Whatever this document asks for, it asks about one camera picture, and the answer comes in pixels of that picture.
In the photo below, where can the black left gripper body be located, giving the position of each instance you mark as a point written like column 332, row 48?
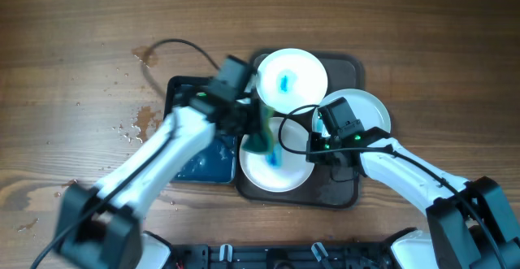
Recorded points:
column 241, row 119

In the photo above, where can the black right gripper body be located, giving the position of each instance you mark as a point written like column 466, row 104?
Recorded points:
column 315, row 151

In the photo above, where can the green yellow sponge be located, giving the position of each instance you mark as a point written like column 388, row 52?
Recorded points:
column 259, row 139

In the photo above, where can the white plate blue smear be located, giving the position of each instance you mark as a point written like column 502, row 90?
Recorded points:
column 365, row 106

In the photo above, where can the white plate blue dot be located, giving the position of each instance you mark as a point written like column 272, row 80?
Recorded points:
column 291, row 78

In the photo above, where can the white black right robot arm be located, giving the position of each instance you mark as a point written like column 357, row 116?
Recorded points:
column 471, row 223

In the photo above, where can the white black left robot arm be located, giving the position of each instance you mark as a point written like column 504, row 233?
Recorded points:
column 101, row 227

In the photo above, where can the black water basin tray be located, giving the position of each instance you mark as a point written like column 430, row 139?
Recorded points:
column 217, row 163

